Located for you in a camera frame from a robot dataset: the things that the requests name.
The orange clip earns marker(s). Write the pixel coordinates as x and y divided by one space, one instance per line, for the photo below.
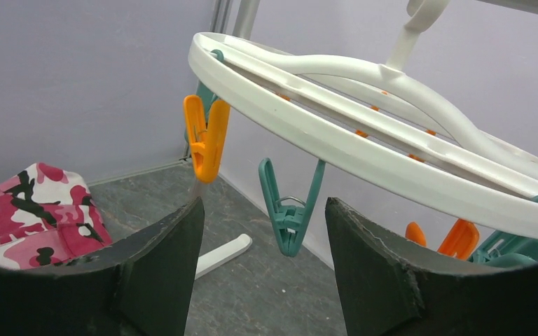
206 136
460 242

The orange right front clip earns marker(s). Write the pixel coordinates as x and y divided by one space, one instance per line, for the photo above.
460 242

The teal front clip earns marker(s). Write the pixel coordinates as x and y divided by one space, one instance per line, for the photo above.
289 215

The white round clip hanger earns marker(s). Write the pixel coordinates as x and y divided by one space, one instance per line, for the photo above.
375 122

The pink camouflage folded garment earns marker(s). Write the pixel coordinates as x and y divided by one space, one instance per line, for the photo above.
47 217

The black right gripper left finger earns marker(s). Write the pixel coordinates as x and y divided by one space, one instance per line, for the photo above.
142 283

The white metal drying rack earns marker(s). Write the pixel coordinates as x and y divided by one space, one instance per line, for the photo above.
482 58

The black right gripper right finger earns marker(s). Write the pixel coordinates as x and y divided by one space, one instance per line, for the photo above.
389 285

